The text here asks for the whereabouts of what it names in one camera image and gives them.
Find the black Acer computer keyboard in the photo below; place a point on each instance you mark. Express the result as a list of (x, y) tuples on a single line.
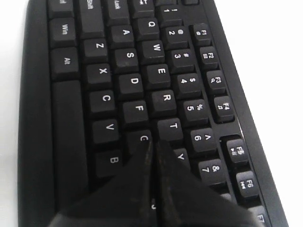
[(100, 77)]

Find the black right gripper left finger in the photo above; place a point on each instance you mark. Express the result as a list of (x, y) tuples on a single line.
[(125, 201)]

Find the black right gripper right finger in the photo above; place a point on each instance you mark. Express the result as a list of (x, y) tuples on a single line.
[(184, 201)]

